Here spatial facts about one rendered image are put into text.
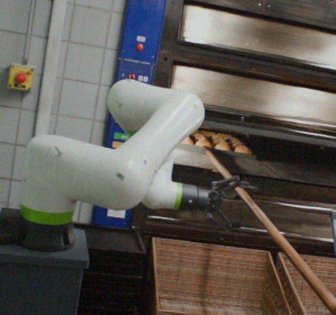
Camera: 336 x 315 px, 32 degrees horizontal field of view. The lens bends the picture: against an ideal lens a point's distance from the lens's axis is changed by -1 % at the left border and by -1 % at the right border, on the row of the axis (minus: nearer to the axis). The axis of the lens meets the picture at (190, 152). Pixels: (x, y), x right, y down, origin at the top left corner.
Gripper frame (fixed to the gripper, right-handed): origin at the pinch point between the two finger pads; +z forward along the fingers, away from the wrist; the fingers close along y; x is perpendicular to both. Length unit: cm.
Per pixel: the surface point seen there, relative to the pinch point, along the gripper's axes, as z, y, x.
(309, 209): 29.3, 2.5, -18.1
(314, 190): 45, 3, -56
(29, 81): -86, -26, -46
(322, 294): -1, 0, 74
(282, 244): -1.0, -0.7, 40.6
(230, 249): 11, 35, -51
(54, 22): -80, -51, -52
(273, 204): 14.4, 2.5, -17.8
